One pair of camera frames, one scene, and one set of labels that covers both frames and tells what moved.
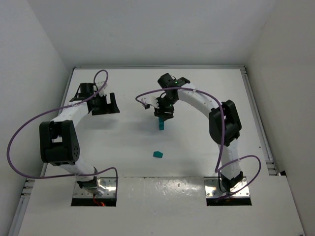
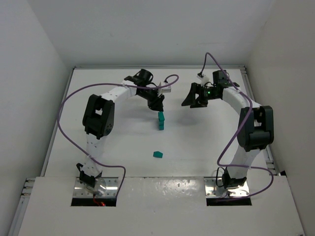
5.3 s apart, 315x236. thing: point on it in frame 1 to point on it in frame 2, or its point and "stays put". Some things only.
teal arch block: x=161 y=125 stays put
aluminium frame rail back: x=202 y=67 stays put
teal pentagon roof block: x=157 y=154 stays put
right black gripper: x=163 y=113 to x=197 y=94
